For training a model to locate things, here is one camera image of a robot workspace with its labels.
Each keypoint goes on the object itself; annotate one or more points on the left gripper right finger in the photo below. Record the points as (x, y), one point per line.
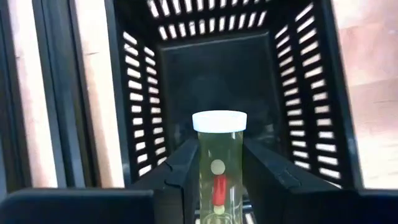
(311, 205)

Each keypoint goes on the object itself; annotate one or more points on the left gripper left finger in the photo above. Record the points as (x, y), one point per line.
(93, 207)

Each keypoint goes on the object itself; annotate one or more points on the black slotted plastic basket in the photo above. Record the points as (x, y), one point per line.
(217, 77)

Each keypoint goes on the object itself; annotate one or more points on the yellowish white-capped pill bottle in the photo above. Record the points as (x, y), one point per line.
(219, 123)

